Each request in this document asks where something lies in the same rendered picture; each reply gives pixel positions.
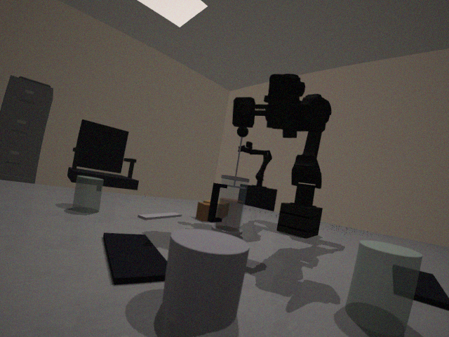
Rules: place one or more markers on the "glass french press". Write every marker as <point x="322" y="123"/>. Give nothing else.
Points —
<point x="230" y="202"/>

